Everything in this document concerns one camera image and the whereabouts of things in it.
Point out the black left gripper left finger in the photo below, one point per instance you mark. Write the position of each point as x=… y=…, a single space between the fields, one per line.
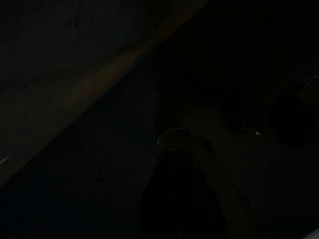
x=162 y=199

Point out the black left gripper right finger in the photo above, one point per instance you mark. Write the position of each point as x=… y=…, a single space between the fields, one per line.
x=194 y=204

